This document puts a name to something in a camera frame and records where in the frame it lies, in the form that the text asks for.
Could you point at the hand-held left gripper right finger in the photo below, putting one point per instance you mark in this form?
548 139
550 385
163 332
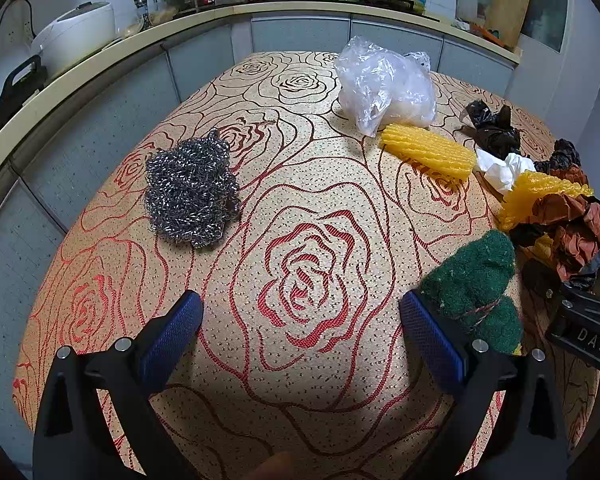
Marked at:
430 340

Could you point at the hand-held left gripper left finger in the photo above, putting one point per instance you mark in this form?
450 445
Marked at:
172 340

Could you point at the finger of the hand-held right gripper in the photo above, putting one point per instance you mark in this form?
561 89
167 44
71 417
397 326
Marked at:
547 287

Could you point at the brown wrapper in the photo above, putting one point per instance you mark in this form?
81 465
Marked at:
575 230

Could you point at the yellow green scouring sponge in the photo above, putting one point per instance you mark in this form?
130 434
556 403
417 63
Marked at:
472 285

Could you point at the yellow foam fruit net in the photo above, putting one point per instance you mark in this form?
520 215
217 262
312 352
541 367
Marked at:
425 150
540 195

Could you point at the white tissue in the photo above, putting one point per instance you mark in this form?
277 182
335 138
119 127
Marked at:
505 170

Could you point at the small black plastic scrap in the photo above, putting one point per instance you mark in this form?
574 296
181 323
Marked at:
562 160

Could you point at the steel wool scrubber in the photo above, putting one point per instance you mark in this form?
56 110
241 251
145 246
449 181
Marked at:
192 190

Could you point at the black plastic bag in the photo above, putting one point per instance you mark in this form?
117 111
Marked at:
495 132

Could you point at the clear plastic bag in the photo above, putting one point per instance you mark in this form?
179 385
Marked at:
385 85

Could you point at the rose patterned tablecloth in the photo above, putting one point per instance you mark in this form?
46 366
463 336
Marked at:
305 200

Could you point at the grey base cabinets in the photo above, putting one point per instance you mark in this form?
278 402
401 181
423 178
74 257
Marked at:
105 110

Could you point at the orange kitchen tool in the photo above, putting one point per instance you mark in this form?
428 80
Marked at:
487 35

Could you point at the wooden cutting board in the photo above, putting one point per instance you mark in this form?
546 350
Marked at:
509 12

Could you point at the white plastic jug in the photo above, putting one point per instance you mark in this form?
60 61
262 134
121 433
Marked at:
466 6

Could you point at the black countertop appliance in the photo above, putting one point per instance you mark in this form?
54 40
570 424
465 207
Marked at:
10 92

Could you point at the beige kitchen countertop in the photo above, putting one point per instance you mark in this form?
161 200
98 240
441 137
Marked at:
180 22

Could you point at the white rice cooker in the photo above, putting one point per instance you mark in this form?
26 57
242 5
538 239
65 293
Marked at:
75 35

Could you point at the black gas cooktop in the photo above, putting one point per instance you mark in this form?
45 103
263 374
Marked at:
380 6

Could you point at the black seasoning grinder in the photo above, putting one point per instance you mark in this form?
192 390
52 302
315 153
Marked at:
140 12

